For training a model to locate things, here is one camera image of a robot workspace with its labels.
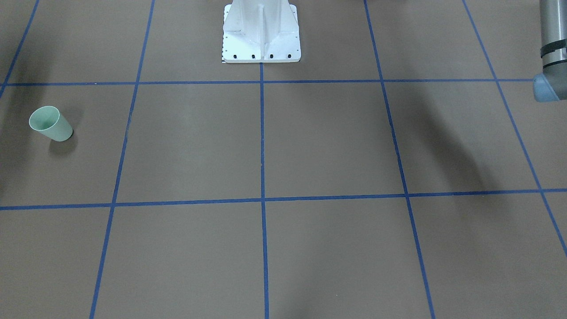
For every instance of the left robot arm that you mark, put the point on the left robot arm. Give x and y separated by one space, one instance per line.
551 84

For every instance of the light green cup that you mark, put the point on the light green cup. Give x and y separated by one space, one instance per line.
50 122

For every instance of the brown table mat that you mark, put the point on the brown table mat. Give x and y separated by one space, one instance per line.
400 170

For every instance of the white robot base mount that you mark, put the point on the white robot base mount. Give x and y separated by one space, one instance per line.
260 31

